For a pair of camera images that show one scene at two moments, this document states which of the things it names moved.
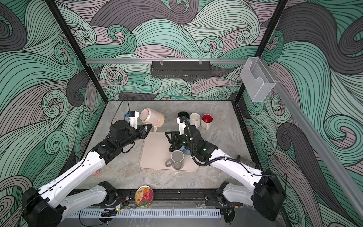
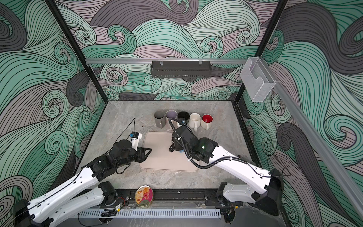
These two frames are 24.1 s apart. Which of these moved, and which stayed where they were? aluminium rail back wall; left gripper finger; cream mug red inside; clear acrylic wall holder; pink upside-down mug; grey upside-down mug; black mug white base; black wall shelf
Moved: pink upside-down mug; left gripper finger; grey upside-down mug
Stayed: aluminium rail back wall; black mug white base; clear acrylic wall holder; cream mug red inside; black wall shelf
